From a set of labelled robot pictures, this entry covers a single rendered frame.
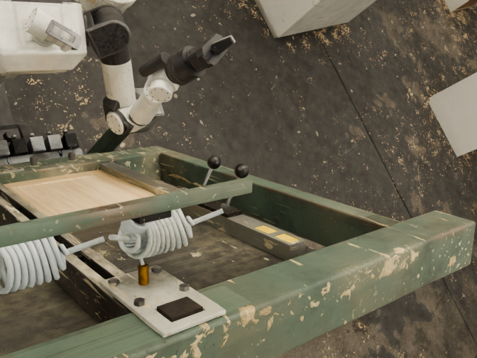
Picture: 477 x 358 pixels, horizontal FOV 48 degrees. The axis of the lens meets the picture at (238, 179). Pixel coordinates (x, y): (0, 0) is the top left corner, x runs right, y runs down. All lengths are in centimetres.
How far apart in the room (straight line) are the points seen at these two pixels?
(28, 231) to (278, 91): 328
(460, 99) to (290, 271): 419
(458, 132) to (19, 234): 463
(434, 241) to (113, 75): 104
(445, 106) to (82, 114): 321
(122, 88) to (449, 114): 376
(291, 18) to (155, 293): 325
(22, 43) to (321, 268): 99
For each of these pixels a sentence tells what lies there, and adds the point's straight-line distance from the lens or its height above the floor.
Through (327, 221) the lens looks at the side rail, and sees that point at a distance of 141.
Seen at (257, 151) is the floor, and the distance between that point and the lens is 350.
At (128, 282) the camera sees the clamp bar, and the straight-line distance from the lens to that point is 85.
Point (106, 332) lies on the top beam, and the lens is 74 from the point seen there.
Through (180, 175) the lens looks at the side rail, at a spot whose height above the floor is 100.
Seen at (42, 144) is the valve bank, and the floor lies 76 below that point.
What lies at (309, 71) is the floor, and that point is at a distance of 414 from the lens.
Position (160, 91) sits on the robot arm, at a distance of 151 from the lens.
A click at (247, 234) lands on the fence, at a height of 159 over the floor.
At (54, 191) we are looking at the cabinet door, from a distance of 171.
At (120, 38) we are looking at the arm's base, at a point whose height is 135.
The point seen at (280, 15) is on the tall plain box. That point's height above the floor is 17.
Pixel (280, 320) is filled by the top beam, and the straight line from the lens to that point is 83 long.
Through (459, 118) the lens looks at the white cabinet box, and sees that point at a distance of 503.
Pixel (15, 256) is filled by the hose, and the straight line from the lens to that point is 71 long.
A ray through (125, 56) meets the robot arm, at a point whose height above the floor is 129.
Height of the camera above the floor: 260
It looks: 51 degrees down
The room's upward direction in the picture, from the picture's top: 59 degrees clockwise
